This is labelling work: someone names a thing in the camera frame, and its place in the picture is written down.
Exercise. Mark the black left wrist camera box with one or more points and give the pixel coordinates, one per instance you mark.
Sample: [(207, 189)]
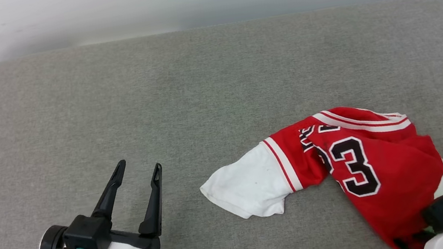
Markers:
[(88, 234)]

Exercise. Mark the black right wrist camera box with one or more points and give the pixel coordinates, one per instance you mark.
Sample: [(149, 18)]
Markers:
[(436, 213)]

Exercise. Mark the red and white basketball jersey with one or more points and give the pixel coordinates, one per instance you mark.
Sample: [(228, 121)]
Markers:
[(385, 161)]

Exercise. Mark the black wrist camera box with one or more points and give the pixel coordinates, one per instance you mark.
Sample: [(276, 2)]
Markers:
[(436, 213), (88, 234)]

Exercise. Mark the grey fabric sofa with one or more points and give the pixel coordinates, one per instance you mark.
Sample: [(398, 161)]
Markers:
[(198, 84)]

